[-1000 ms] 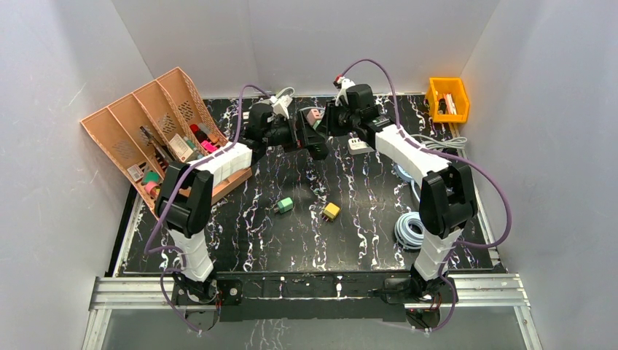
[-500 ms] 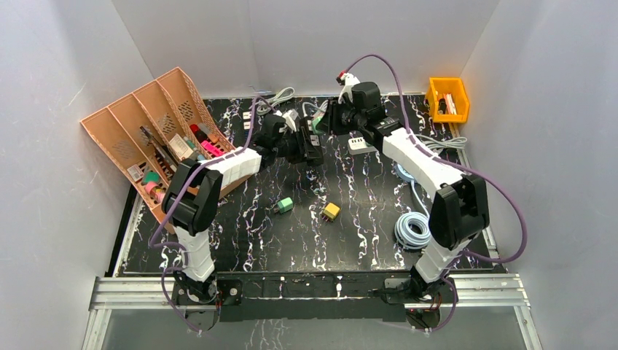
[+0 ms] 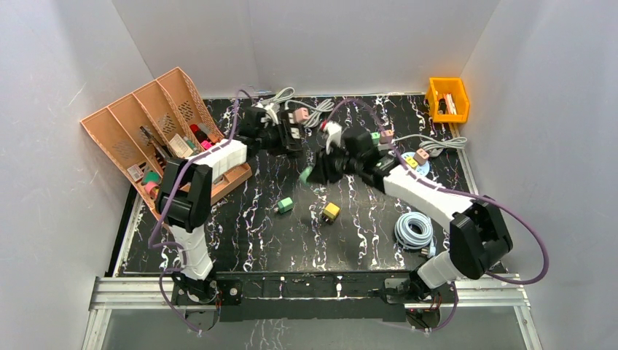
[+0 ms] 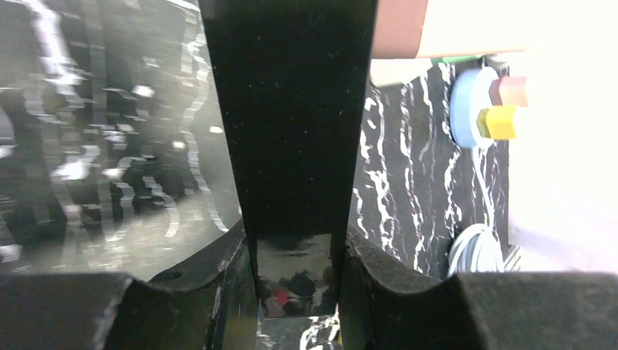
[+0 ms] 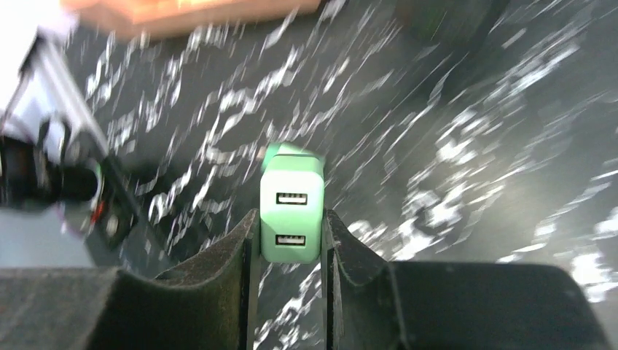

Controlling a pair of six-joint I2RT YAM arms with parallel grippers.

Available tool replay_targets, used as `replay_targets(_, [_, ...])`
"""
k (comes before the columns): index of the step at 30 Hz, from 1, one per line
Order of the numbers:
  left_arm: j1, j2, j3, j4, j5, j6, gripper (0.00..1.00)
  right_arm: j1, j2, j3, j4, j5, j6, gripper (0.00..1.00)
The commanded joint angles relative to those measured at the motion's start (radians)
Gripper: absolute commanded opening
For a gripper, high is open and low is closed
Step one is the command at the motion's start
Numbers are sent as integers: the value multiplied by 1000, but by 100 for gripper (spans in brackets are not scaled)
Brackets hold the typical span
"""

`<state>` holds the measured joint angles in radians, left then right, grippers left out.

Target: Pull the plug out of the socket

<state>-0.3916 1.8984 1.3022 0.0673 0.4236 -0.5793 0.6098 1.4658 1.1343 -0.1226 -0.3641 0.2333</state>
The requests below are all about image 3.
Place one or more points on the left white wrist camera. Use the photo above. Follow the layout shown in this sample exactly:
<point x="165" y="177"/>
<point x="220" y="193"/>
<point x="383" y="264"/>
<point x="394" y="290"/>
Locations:
<point x="269" y="111"/>

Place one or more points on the pink file rack organizer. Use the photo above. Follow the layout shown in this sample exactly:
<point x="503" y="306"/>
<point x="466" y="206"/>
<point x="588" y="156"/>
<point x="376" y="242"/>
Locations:
<point x="134" y="130"/>

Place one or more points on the pink plug adapter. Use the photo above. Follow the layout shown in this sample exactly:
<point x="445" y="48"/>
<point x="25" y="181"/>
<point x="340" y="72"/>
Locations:
<point x="301" y="115"/>

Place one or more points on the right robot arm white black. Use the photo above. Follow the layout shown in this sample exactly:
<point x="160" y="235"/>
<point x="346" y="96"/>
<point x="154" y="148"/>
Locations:
<point x="477" y="231"/>

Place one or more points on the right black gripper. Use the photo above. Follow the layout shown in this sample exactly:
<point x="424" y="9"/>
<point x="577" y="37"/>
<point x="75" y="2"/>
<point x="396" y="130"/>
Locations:
<point x="323" y="172"/>

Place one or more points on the yellow plug on round socket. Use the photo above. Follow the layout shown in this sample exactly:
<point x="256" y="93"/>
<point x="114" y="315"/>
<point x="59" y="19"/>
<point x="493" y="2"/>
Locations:
<point x="411" y="162"/>

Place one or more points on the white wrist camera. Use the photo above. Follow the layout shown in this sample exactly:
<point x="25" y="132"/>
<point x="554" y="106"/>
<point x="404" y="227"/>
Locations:
<point x="269" y="111"/>
<point x="332" y="132"/>

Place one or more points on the yellow plug adapter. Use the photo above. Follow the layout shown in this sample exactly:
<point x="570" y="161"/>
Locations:
<point x="330" y="212"/>

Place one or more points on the pink plug on white strip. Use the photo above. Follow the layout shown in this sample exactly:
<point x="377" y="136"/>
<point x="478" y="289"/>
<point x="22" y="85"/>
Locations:
<point x="386" y="136"/>

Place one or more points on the white power strip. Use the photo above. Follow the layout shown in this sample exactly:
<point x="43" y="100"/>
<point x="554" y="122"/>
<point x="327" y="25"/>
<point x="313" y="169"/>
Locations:
<point x="386" y="146"/>

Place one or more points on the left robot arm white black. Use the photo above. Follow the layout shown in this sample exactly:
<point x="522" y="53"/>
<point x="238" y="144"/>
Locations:
<point x="184" y="197"/>

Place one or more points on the green plug on white strip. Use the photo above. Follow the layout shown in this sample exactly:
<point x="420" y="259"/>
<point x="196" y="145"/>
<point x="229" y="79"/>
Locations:
<point x="375" y="138"/>

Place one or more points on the pink plug on round socket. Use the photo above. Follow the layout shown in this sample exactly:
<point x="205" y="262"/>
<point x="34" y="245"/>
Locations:
<point x="421" y="156"/>

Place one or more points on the round blue socket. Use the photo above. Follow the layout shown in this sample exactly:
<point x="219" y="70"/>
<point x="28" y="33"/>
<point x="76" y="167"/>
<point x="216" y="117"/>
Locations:
<point x="422" y="169"/>

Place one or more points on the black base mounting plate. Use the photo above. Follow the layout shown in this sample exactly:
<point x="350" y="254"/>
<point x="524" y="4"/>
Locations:
<point x="390" y="296"/>

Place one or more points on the orange storage bin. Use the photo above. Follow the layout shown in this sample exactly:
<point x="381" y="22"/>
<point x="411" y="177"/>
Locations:
<point x="447" y="100"/>

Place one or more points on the green plug adapter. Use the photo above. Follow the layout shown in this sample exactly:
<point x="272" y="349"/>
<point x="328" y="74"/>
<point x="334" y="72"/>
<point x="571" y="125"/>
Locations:
<point x="303" y="177"/>
<point x="284" y="205"/>

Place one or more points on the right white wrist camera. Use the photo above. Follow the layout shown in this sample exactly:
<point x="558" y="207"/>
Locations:
<point x="332" y="132"/>

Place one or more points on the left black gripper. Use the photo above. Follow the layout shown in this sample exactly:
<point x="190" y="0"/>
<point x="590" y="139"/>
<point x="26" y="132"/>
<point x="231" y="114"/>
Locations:
<point x="294" y="136"/>

